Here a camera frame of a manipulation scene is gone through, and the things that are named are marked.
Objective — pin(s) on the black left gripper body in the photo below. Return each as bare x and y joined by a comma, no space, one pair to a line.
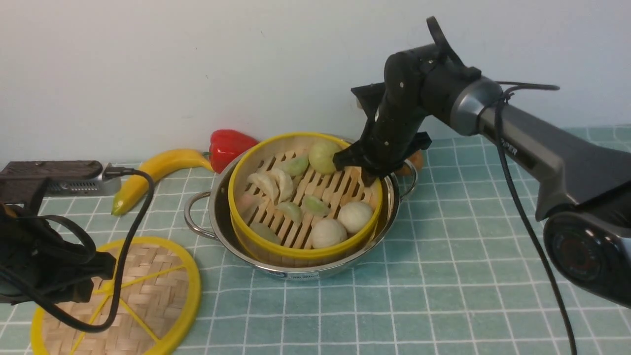
50,253

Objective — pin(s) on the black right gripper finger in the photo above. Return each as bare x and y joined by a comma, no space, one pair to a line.
369,176

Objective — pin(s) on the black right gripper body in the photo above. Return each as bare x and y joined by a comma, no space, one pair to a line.
393,135

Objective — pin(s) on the bamboo steamer basket yellow rim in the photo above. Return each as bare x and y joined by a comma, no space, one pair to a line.
336,190

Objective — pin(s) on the woven bamboo steamer lid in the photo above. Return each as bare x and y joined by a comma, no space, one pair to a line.
158,304

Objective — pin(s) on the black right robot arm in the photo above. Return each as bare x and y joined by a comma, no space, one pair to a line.
584,188

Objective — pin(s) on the stainless steel pot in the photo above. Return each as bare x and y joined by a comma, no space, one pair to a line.
223,231

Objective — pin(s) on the white round bun upper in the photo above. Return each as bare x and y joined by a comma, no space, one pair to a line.
354,216

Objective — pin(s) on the white round bun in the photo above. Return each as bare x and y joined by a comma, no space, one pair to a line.
327,233
354,216

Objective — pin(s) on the brown potato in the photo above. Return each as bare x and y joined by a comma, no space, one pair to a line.
416,160

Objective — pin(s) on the green round bun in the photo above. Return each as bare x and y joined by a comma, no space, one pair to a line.
321,156

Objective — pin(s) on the green dumpling right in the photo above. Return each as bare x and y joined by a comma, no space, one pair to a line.
315,206

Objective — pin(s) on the green dumpling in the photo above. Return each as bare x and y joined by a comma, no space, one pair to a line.
266,233
296,166
315,206
291,210

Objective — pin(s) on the white round bun lower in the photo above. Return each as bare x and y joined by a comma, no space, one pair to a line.
327,233

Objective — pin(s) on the green dumpling top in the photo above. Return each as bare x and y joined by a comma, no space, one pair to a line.
296,166

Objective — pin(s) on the green dumpling middle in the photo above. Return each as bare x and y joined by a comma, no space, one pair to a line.
291,210

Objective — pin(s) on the white dumpling right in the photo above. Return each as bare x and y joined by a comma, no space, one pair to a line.
285,184

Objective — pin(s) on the white dumpling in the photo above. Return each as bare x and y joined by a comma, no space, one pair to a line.
266,184
285,184

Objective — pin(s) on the white dumpling left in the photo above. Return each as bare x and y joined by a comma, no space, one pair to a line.
266,184

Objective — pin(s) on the green dumpling lower left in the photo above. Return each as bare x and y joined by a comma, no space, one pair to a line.
266,233

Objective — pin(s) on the pink dumpling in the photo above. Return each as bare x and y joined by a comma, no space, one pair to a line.
248,204

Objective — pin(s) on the yellow banana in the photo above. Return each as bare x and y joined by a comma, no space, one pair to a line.
157,167

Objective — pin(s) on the green checkered tablecloth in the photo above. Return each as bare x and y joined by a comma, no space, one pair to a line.
456,275

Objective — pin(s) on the red bell pepper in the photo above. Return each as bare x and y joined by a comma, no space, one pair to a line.
226,146

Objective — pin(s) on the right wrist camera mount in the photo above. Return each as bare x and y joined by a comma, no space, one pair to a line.
369,97

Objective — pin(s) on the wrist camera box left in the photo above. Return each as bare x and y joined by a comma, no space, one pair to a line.
56,177

